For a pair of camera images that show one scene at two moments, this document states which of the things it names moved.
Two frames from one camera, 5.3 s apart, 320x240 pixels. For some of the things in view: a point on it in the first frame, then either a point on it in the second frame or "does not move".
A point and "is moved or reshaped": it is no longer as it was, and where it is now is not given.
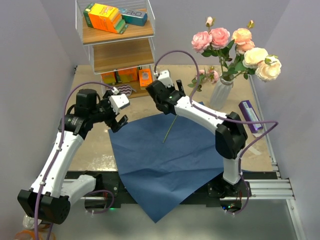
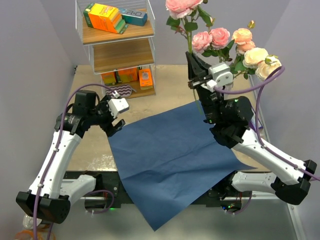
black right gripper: x=179 y=83 to x=196 y=67
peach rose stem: x=242 y=39 does not move
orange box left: x=108 y=78 does not move
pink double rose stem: x=215 y=42 does not move
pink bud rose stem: x=206 y=74 is moved or reshaped
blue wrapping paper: x=161 y=159 does not move
